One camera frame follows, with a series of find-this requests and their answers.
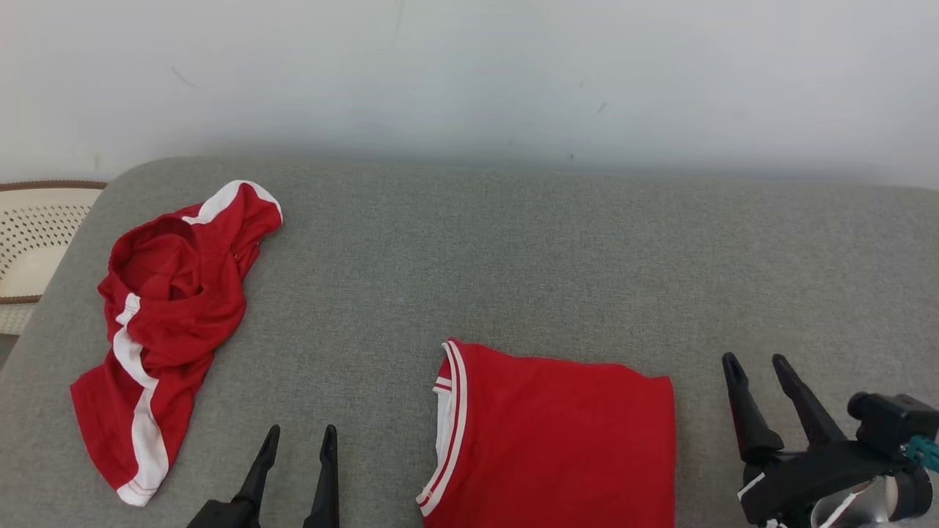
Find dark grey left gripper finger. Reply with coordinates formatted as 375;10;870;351
233;425;281;508
303;425;340;528

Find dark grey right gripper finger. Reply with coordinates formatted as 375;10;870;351
772;354;848;448
722;353;784;464

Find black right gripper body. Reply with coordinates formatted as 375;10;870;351
737;438;910;526

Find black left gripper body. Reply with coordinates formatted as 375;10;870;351
186;500;262;528

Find red shorts with white stripe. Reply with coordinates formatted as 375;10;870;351
70;180;284;507

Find red jersey with white trim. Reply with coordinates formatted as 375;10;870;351
416;338;676;528

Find cream laundry basket brown rim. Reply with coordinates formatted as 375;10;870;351
0;180;109;335

